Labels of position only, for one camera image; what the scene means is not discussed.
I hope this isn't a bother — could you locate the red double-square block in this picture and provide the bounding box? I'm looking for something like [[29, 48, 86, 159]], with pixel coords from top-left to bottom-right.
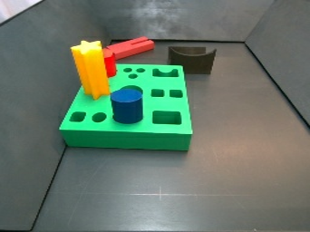
[[107, 36, 155, 60]]

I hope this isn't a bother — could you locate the green foam shape board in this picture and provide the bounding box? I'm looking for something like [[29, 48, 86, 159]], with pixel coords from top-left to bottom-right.
[[59, 64, 192, 150]]

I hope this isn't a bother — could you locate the blue cylinder block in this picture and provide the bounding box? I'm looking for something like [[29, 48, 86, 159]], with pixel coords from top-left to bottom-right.
[[110, 89, 143, 124]]

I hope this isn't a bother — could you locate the black arch block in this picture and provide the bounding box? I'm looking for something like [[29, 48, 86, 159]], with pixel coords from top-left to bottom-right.
[[168, 46, 217, 74]]

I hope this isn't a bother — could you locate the red cylinder block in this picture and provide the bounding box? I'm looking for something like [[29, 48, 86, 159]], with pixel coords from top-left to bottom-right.
[[103, 48, 116, 77]]

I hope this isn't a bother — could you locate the yellow star prism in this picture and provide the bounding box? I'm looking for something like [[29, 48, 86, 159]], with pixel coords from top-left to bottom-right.
[[71, 41, 110, 100]]

